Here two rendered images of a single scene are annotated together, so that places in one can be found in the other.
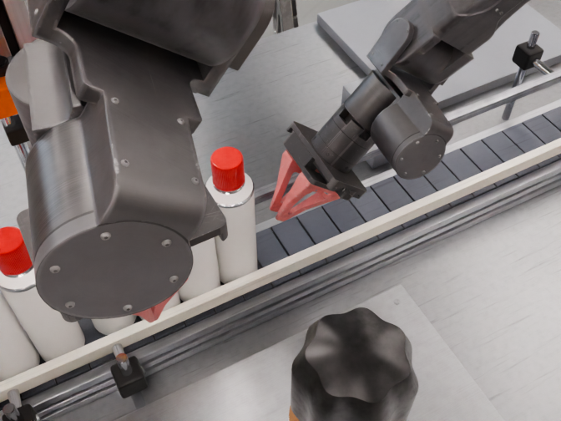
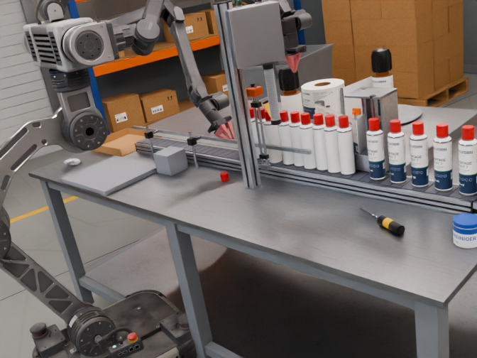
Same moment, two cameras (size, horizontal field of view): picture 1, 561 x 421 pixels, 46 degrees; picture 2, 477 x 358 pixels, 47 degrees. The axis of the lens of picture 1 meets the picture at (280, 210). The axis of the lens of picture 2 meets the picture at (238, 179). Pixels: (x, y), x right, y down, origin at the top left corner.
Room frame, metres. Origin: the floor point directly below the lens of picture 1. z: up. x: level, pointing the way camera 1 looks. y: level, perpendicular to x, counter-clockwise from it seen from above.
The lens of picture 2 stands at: (1.05, 2.06, 1.62)
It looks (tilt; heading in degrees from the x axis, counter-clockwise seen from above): 22 degrees down; 255
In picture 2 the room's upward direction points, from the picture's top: 10 degrees counter-clockwise
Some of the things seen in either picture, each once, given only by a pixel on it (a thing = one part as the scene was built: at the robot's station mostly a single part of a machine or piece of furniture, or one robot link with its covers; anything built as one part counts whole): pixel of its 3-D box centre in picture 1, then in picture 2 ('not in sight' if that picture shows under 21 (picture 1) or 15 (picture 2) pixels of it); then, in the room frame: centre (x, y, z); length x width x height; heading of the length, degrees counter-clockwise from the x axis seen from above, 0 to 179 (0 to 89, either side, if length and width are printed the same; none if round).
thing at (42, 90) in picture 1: (88, 116); (289, 25); (0.22, 0.09, 1.36); 0.07 x 0.06 x 0.07; 17
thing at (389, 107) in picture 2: not in sight; (372, 129); (0.13, 0.48, 1.01); 0.14 x 0.13 x 0.26; 118
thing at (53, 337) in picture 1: (37, 299); (286, 138); (0.36, 0.25, 0.98); 0.05 x 0.05 x 0.20
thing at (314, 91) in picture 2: not in sight; (324, 99); (-0.04, -0.23, 0.95); 0.20 x 0.20 x 0.14
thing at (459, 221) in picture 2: not in sight; (467, 230); (0.17, 1.00, 0.86); 0.07 x 0.07 x 0.07
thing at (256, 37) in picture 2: not in sight; (254, 34); (0.43, 0.28, 1.38); 0.17 x 0.10 x 0.19; 173
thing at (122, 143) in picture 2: not in sight; (124, 141); (0.88, -0.73, 0.85); 0.30 x 0.26 x 0.04; 118
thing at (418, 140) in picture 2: not in sight; (419, 154); (0.11, 0.71, 0.98); 0.05 x 0.05 x 0.20
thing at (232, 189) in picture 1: (232, 220); not in sight; (0.46, 0.05, 0.98); 0.05 x 0.05 x 0.20
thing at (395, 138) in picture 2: not in sight; (397, 151); (0.15, 0.65, 0.98); 0.05 x 0.05 x 0.20
